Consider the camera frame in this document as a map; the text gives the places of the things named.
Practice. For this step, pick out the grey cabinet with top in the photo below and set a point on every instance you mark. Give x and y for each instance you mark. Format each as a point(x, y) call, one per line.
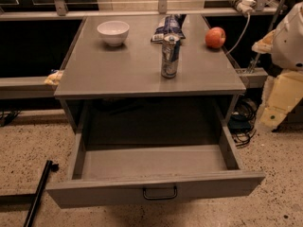
point(96, 70)

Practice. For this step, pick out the white ceramic bowl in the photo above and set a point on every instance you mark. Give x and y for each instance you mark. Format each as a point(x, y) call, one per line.
point(113, 33)

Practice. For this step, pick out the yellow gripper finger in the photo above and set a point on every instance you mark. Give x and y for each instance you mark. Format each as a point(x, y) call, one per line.
point(264, 45)
point(286, 93)

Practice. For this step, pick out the white power strip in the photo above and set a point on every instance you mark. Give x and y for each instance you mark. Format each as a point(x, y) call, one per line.
point(244, 7)

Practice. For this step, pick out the silver blue redbull can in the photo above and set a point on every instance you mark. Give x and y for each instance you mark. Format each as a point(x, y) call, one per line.
point(170, 55)

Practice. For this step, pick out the open grey top drawer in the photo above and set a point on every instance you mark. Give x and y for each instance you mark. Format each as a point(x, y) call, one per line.
point(113, 166)

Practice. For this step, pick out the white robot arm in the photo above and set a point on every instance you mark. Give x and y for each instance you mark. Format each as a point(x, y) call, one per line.
point(285, 45)

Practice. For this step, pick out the black drawer handle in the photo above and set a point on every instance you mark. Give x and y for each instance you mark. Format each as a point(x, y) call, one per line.
point(160, 194)

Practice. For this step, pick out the grey metal rail frame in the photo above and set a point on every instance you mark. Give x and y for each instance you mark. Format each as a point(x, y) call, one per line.
point(39, 10)

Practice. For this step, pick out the red apple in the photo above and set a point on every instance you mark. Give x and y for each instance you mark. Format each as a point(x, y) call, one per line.
point(215, 37)

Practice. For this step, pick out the blue chip bag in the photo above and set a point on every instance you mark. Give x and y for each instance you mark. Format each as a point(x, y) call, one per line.
point(170, 24)

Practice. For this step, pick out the black pole on floor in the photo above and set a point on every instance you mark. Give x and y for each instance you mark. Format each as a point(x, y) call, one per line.
point(33, 209)

